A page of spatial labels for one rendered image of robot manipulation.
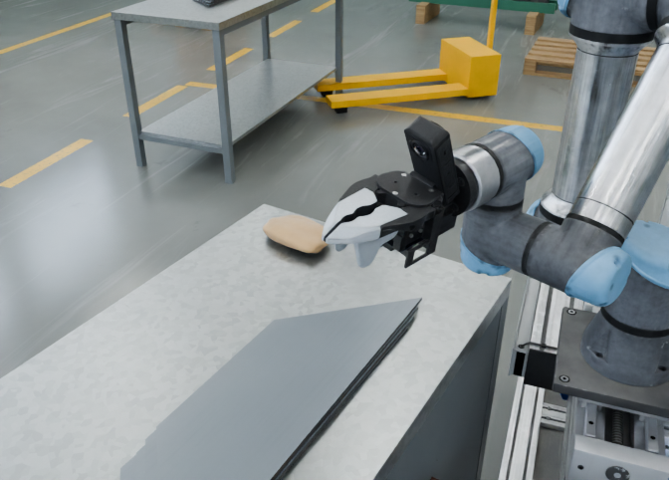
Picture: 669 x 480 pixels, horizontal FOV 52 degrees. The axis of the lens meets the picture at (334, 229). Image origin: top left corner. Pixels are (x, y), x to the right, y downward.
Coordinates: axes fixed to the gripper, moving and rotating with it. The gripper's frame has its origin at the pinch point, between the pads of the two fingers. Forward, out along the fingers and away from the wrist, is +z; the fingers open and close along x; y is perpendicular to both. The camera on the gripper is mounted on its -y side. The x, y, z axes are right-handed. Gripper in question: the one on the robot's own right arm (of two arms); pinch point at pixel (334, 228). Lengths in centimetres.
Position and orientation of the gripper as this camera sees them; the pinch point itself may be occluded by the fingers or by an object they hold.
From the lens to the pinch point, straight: 68.5
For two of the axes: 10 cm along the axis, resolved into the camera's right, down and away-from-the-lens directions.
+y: -0.9, 8.1, 5.8
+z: -7.2, 3.5, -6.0
